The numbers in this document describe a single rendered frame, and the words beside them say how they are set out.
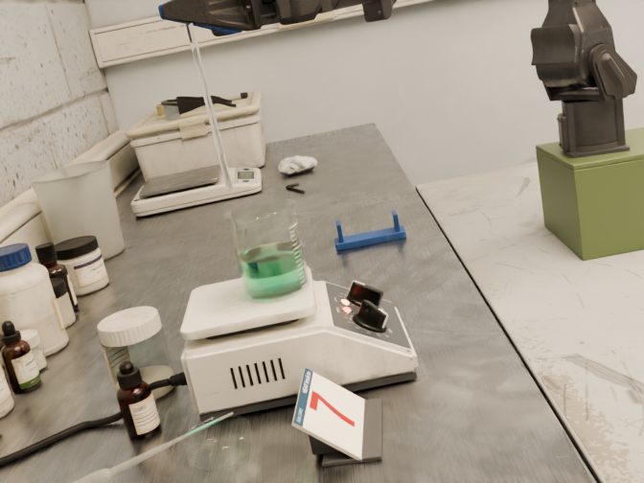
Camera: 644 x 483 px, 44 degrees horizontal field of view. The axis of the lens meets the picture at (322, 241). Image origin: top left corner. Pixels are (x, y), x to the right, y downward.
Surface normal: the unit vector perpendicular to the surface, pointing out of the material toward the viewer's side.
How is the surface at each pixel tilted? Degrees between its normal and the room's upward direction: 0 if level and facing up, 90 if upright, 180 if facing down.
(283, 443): 0
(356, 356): 90
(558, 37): 96
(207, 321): 0
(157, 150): 94
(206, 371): 90
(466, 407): 0
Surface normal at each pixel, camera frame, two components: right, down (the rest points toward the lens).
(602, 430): -0.19, -0.94
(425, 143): 0.02, 0.28
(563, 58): -0.85, -0.13
